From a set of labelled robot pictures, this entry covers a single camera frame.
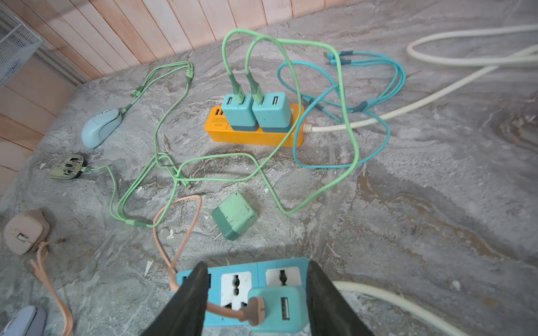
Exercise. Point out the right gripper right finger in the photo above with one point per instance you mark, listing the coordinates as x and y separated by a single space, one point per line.
328 311

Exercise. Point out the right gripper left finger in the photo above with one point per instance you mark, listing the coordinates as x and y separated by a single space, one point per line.
185 312

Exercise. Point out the teal USB charger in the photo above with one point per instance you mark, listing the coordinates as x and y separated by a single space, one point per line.
285 309

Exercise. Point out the blue power strip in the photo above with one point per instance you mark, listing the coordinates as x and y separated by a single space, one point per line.
230 285

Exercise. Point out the light green USB charger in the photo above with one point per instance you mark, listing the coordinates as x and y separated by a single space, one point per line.
234 216

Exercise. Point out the lavender wireless mouse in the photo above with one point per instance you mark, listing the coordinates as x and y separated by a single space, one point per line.
29 321

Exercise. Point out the pink mouse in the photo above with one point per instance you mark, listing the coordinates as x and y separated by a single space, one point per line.
25 231

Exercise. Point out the light blue mouse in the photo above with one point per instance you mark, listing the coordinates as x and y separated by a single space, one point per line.
100 127

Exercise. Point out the orange power strip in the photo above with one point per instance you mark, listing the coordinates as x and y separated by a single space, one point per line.
220 131

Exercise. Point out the camouflage green device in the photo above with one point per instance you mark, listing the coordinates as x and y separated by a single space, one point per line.
68 167

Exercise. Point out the teal charger on orange strip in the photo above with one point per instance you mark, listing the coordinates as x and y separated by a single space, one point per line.
240 116

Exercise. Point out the white wire mesh shelf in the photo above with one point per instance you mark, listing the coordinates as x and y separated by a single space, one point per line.
17 47

